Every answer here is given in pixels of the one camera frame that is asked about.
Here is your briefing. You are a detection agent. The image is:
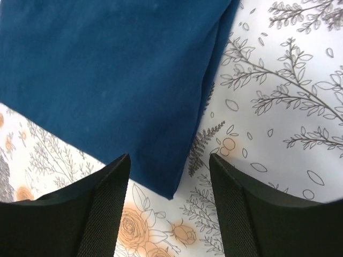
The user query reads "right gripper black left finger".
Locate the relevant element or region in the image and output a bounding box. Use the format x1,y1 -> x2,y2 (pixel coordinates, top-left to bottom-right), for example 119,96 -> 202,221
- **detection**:
1,154 -> 131,256

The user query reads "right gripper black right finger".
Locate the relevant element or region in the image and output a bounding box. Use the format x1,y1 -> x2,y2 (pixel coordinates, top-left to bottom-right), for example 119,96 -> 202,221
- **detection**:
209,154 -> 342,257

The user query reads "blue printed t shirt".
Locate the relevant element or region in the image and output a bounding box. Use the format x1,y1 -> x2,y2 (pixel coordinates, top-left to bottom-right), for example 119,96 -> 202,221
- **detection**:
1,1 -> 239,199

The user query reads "floral patterned table mat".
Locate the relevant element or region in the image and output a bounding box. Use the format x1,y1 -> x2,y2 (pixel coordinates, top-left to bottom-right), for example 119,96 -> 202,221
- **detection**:
1,1 -> 342,256

